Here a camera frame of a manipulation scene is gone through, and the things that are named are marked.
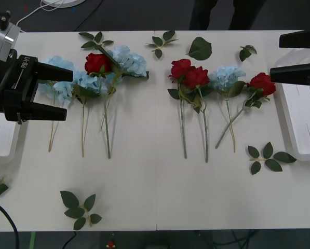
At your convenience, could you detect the pale blue flower broad leaf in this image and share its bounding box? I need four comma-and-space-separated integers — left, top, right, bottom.
72, 70, 113, 158
208, 65, 247, 153

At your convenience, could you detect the single large green leaf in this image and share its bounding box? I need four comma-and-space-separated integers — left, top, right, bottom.
185, 36, 213, 62

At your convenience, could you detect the small curled green leaf twig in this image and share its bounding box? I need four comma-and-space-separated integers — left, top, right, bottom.
239, 45, 258, 63

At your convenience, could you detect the white floor cable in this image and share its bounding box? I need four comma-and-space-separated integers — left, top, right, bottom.
15, 0, 63, 33

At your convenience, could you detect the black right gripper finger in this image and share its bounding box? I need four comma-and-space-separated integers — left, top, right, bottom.
278, 27, 310, 49
269, 62, 310, 85

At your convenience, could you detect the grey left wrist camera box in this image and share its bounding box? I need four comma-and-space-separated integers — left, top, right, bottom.
0, 22, 21, 62

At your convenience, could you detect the shallow white box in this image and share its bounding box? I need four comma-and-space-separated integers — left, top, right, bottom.
0, 113, 21, 163
275, 80, 310, 162

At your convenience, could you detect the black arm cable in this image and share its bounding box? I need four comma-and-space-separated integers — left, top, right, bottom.
0, 198, 19, 232

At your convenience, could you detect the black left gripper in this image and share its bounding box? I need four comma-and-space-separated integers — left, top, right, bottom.
0, 54, 74, 125

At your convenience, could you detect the pale blue flower thin stem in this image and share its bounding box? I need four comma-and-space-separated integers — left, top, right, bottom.
37, 55, 76, 153

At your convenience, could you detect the white round base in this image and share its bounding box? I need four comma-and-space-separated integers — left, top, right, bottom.
40, 0, 86, 8

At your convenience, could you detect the black camera cable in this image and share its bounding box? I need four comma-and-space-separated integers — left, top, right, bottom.
0, 49, 18, 112

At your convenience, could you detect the pale blue flower dark stem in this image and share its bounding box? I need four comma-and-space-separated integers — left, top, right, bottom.
95, 44, 150, 132

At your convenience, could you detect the red rose with green stem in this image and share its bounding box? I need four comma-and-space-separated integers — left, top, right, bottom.
84, 52, 125, 159
167, 59, 194, 159
179, 66, 215, 163
214, 72, 277, 149

